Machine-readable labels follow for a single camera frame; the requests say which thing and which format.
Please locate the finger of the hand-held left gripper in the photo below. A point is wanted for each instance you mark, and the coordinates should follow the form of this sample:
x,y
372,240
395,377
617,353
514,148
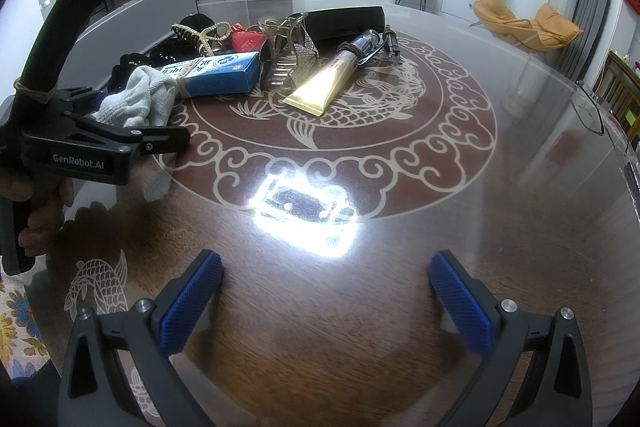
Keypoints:
x,y
150,139
82,99

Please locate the blue and white carton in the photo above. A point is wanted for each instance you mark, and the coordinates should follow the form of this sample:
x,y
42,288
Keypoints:
x,y
225,74

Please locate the glass-covered wooden desktop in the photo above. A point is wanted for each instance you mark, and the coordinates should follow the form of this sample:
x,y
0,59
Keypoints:
x,y
500,217

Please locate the orange lounge chair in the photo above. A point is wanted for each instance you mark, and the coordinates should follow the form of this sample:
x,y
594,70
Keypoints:
x,y
497,19
555,27

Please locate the eyeglasses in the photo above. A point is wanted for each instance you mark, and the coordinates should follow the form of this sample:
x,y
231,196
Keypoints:
x,y
592,112

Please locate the clear hair claw clip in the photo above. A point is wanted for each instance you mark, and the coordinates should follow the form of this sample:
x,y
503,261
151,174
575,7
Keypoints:
x,y
282,57

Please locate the person's left hand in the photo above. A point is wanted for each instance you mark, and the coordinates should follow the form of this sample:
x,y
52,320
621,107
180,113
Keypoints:
x,y
47,212

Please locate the black hair claw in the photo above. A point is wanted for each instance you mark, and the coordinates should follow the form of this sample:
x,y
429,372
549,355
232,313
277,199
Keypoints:
x,y
127,69

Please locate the black beaded hair bow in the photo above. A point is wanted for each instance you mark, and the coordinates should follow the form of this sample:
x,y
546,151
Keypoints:
x,y
196,21

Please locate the white cloth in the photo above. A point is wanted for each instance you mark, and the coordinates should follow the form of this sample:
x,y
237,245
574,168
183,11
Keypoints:
x,y
145,97

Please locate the floral cloth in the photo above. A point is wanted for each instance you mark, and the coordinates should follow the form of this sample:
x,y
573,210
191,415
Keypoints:
x,y
20,322

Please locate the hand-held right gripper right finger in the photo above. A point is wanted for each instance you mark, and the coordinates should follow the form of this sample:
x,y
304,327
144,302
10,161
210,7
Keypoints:
x,y
462,302

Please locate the white storage box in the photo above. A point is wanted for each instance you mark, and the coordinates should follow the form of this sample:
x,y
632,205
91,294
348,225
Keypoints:
x,y
150,12

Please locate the gold tube with silver cap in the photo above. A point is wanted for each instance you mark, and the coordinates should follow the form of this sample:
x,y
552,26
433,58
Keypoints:
x,y
320,87

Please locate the silver mesh hair clip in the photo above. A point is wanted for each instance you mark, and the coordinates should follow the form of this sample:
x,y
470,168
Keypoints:
x,y
306,59

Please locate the red pouch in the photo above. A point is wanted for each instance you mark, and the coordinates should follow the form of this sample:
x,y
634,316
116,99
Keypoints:
x,y
247,41

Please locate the wooden side cabinet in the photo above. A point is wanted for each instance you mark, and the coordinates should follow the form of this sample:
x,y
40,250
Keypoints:
x,y
620,87

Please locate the black case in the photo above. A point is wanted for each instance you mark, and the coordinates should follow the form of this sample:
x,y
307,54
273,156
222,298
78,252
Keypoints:
x,y
345,22

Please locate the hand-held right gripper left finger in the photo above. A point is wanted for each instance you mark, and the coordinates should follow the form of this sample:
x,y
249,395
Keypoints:
x,y
192,302

